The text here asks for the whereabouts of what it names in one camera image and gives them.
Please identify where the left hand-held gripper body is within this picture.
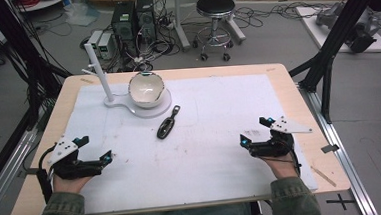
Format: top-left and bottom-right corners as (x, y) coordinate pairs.
(45, 134), (104, 181)

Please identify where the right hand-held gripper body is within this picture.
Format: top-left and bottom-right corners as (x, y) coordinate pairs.
(248, 114), (315, 159)

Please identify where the person's left hand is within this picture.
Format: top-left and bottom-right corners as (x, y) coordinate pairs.
(51, 173), (95, 196)

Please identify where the person's right hand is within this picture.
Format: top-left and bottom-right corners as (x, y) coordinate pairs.
(261, 154), (299, 181)

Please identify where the white table mat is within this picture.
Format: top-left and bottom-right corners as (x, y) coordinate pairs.
(60, 70), (319, 215)

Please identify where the white stand with pole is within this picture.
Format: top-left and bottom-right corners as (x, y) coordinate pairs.
(79, 38), (174, 123)

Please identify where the wooden stick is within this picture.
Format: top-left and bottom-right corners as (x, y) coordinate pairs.
(309, 164), (338, 189)

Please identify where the black spoon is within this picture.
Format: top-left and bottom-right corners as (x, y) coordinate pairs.
(154, 104), (183, 141)

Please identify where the white ceramic bowl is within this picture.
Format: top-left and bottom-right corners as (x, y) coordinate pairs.
(127, 70), (166, 110)

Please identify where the white power supply box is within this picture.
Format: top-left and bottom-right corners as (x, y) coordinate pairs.
(86, 29), (105, 59)
(96, 32), (116, 61)

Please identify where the white floor board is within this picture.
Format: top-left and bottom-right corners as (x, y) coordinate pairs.
(295, 1), (381, 59)

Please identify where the grey desk leg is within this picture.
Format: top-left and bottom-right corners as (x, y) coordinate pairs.
(224, 0), (248, 46)
(171, 0), (192, 53)

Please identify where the black computer tower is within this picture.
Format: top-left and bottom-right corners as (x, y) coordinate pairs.
(135, 0), (157, 44)
(109, 0), (140, 58)

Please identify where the black round stool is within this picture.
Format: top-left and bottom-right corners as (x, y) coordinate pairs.
(190, 0), (241, 64)

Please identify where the clear plastic bag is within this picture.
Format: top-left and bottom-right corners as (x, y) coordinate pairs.
(63, 0), (101, 28)

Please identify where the white round table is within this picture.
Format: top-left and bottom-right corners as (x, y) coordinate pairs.
(15, 0), (72, 13)

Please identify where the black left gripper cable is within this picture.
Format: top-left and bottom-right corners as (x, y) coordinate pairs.
(35, 145), (61, 205)

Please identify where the grey metal bracket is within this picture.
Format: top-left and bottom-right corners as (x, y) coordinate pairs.
(320, 143), (341, 155)

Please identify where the aluminium rail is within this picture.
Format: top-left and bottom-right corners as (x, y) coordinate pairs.
(0, 128), (46, 215)
(296, 77), (379, 215)

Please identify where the black metal frame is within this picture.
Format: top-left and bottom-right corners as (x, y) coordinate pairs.
(0, 0), (79, 197)
(284, 0), (381, 126)

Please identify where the tangle of floor cables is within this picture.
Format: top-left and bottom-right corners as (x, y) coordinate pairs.
(105, 0), (337, 75)

